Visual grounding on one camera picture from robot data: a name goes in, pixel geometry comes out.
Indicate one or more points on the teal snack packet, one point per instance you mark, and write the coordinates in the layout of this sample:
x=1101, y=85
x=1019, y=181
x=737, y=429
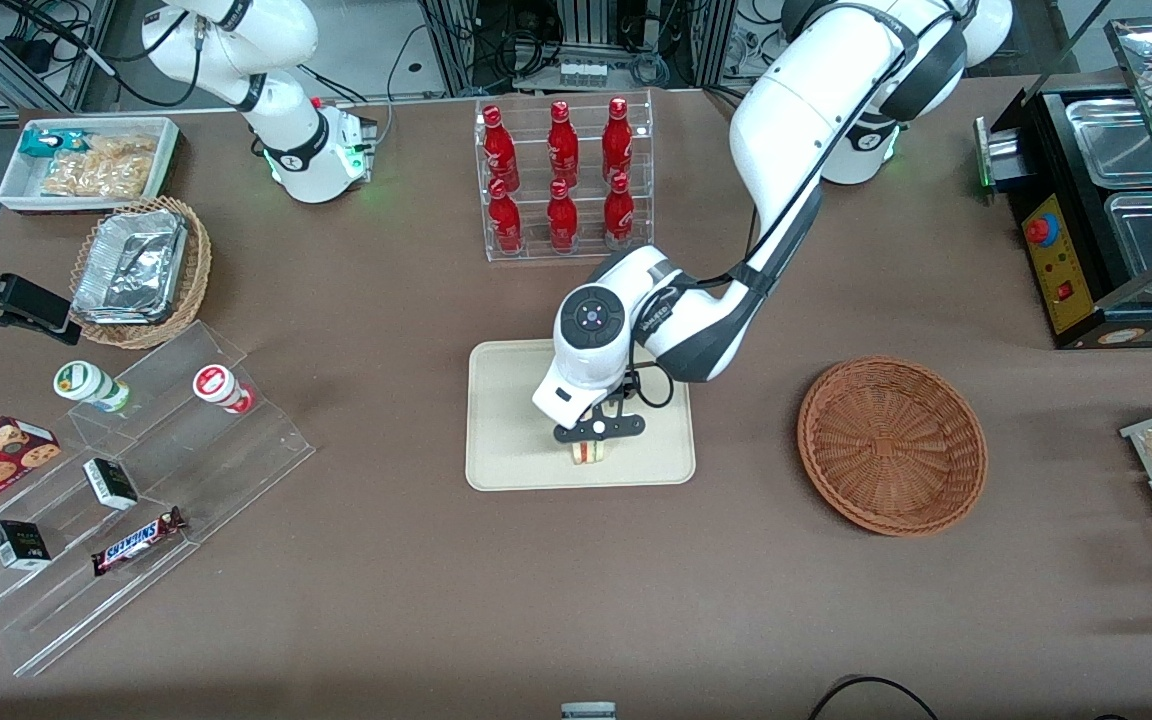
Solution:
x=46, y=143

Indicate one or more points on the white rectangular snack bin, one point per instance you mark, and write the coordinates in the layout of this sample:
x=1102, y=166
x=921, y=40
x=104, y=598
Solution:
x=16, y=190

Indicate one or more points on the oval wicker basket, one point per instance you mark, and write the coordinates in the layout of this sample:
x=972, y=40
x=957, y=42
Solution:
x=194, y=270

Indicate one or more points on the green lid drink cup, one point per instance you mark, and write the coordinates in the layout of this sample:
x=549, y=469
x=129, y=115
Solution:
x=86, y=382

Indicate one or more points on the clear acrylic stepped shelf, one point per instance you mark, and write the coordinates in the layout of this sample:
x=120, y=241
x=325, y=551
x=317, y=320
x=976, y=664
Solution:
x=226, y=470

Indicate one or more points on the triangular sandwich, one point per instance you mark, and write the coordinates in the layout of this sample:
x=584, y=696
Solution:
x=591, y=453

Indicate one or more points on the beige plastic serving tray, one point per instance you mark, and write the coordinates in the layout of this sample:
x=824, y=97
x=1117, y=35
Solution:
x=506, y=440

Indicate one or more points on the clear bag of chips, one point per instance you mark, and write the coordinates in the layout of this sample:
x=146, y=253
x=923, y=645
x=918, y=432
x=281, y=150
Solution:
x=101, y=168

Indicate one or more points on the red soda bottle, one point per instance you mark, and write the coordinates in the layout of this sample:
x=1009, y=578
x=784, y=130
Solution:
x=506, y=222
x=563, y=140
x=562, y=220
x=617, y=135
x=619, y=215
x=498, y=145

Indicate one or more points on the black food warmer cabinet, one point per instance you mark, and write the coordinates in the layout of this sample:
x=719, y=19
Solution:
x=1061, y=270

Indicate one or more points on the white power strip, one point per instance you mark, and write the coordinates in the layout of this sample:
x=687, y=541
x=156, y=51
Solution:
x=583, y=73

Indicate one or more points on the small grey device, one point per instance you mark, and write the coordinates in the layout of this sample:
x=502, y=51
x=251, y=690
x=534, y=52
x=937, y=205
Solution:
x=588, y=711

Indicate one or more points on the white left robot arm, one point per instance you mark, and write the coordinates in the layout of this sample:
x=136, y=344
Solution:
x=796, y=110

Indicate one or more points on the clear acrylic bottle rack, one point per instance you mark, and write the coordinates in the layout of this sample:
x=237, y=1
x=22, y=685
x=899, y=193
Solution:
x=536, y=250

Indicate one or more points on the small black white box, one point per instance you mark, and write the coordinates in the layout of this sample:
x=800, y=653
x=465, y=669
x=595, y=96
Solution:
x=19, y=545
x=111, y=483

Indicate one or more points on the snickers chocolate bar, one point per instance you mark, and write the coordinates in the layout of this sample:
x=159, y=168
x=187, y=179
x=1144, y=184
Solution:
x=136, y=541

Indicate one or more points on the round brown wicker basket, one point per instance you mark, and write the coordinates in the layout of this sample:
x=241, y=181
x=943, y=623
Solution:
x=891, y=445

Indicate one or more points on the stacked aluminium foil trays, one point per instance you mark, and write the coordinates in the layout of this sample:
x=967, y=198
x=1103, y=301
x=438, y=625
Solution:
x=131, y=265

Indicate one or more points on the aluminium frame rack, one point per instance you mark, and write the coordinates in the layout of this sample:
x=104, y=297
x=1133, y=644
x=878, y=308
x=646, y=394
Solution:
x=586, y=25

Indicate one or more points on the black power adapter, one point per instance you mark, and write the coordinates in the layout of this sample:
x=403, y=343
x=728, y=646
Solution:
x=31, y=52

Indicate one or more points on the red lid drink cup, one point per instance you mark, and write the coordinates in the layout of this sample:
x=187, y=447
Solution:
x=216, y=385

